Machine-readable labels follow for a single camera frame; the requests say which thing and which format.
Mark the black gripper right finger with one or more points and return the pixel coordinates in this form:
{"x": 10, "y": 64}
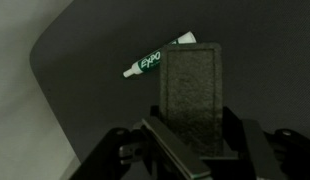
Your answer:
{"x": 261, "y": 153}

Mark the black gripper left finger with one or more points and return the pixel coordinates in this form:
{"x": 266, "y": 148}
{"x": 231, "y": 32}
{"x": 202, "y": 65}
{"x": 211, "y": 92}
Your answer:
{"x": 175, "y": 150}

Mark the green Expo marker without cap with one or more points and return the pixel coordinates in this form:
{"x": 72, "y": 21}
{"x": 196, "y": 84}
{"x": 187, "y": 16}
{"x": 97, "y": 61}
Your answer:
{"x": 146, "y": 62}

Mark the black felt whiteboard eraser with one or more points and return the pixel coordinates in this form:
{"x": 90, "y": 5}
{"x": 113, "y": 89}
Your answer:
{"x": 191, "y": 100}

